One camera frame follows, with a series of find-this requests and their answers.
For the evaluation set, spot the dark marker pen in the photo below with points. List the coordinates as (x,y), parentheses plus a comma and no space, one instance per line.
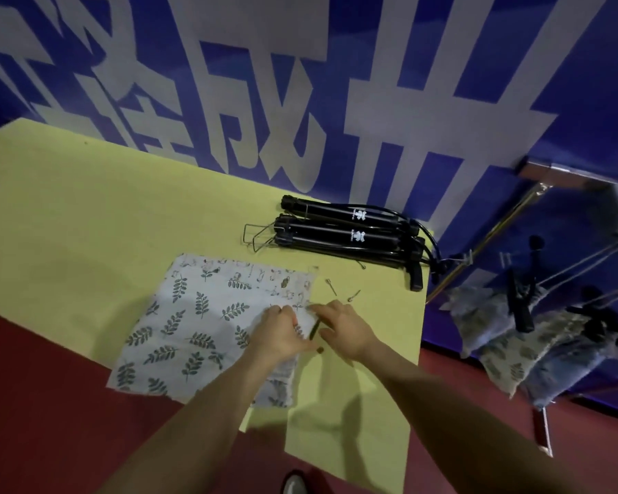
(316,331)

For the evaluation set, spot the person's left forearm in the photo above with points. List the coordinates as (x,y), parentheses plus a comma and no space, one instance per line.
(201,421)

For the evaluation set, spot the person's white shoe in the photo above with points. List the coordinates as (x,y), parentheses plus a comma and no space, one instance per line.
(294,483)

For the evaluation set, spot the black stand on rack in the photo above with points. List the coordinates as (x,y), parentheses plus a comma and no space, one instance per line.
(520,298)

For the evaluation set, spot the blue banner with white characters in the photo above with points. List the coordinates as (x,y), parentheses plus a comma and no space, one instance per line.
(309,82)

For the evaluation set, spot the black folded tripod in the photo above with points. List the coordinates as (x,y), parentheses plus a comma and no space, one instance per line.
(350,236)
(347,214)
(391,259)

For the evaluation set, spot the person's left hand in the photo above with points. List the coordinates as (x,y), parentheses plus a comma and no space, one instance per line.
(275,336)

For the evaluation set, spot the leaf print white fabric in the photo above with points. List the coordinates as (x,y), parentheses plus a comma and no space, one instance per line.
(206,324)

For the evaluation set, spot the hanging leaf print cloth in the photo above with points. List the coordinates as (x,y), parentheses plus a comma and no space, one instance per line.
(504,349)

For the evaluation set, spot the metal clothes rack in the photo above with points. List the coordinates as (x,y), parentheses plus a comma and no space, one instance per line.
(494,226)

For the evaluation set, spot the yellow table cover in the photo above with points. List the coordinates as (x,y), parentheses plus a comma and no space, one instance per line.
(103,226)

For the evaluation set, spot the person's right forearm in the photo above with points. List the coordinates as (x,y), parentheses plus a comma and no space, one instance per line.
(443,421)

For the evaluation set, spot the person's left fingers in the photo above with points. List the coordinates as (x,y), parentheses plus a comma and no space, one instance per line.
(294,329)

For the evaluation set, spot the hanging blue denim cloth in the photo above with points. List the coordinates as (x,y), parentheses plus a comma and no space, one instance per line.
(566,367)

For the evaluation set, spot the small metal safety pin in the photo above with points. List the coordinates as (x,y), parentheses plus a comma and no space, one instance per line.
(354,295)
(331,286)

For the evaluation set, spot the person's right fingers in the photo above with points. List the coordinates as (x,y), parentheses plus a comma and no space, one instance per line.
(332,313)

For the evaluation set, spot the person's right hand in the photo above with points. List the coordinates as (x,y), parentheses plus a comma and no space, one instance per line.
(351,331)

